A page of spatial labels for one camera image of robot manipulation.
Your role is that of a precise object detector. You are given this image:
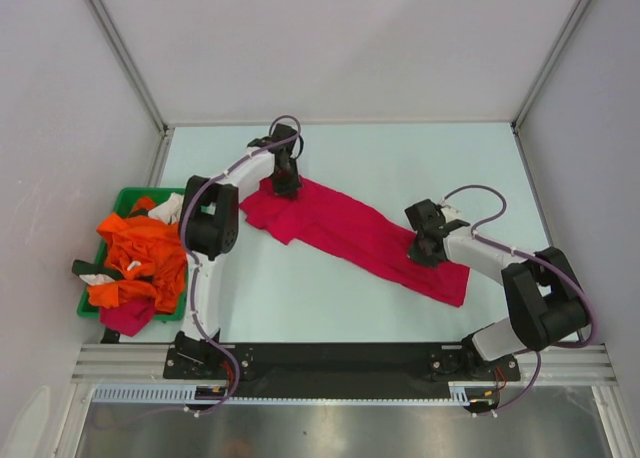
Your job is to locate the magenta t shirt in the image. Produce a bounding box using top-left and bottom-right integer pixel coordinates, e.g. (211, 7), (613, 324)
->
(240, 178), (470, 308)

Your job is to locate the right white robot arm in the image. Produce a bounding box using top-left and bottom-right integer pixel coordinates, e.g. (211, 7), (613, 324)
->
(405, 199), (594, 380)

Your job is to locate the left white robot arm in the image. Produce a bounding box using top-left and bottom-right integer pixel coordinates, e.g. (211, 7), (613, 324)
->
(174, 115), (304, 378)

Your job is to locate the cream t shirt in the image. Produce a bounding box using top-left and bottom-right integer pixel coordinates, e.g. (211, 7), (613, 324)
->
(147, 193), (184, 225)

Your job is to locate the orange t shirt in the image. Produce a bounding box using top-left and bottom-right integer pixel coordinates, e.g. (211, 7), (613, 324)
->
(88, 198), (187, 313)

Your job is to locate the black white garment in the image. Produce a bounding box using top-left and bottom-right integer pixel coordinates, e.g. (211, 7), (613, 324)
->
(71, 260), (123, 286)

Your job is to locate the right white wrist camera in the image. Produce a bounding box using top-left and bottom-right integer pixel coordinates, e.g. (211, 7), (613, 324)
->
(438, 200), (462, 223)

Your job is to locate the white slotted cable duct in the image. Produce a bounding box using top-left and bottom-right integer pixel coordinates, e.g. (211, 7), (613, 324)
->
(92, 384), (497, 407)

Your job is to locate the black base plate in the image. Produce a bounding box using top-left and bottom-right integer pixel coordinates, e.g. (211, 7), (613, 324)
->
(163, 342), (521, 400)

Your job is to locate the aluminium frame rail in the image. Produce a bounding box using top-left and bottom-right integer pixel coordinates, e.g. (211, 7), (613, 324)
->
(71, 343), (617, 386)

